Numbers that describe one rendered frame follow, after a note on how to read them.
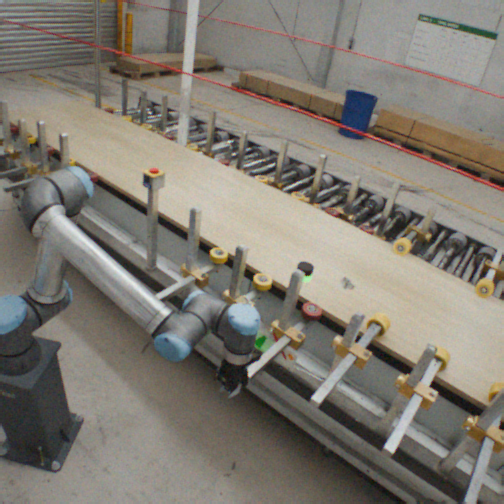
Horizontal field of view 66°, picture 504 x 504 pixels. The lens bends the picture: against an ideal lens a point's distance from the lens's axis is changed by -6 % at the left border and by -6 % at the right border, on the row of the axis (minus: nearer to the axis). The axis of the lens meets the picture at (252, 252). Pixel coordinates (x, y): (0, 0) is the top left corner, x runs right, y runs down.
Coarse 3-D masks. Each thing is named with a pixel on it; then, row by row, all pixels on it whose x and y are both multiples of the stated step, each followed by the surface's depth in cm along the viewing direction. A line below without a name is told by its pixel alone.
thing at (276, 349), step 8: (304, 320) 165; (296, 328) 160; (304, 328) 163; (280, 344) 152; (288, 344) 155; (272, 352) 148; (280, 352) 152; (264, 360) 144; (272, 360) 149; (248, 368) 140; (256, 368) 141; (248, 376) 138
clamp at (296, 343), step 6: (276, 324) 159; (276, 330) 158; (282, 330) 157; (288, 330) 157; (294, 330) 158; (276, 336) 160; (282, 336) 157; (288, 336) 155; (294, 336) 155; (294, 342) 155; (300, 342) 154; (294, 348) 156
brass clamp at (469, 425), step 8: (472, 416) 124; (464, 424) 121; (472, 424) 120; (472, 432) 120; (480, 432) 118; (488, 432) 117; (496, 432) 118; (480, 440) 119; (496, 440) 116; (496, 448) 116
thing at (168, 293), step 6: (210, 264) 188; (216, 264) 188; (222, 264) 190; (204, 270) 183; (210, 270) 185; (216, 270) 188; (192, 276) 178; (180, 282) 174; (186, 282) 175; (192, 282) 177; (168, 288) 170; (174, 288) 170; (180, 288) 172; (186, 288) 176; (162, 294) 166; (168, 294) 167; (174, 294) 170; (162, 300) 165
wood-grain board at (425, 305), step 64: (64, 128) 286; (128, 128) 303; (128, 192) 221; (192, 192) 232; (256, 192) 244; (256, 256) 189; (320, 256) 198; (384, 256) 207; (448, 320) 172; (448, 384) 142
